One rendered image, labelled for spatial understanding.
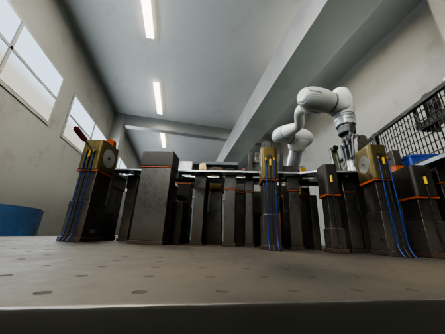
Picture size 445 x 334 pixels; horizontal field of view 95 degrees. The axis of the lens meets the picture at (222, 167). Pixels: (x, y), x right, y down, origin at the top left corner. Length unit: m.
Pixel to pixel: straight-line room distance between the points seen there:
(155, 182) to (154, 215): 0.11
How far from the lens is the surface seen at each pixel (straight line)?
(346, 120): 1.13
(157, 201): 0.76
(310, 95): 1.06
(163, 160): 0.79
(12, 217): 2.37
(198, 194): 0.88
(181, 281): 0.18
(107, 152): 0.90
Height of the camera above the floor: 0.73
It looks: 19 degrees up
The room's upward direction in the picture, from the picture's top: 2 degrees clockwise
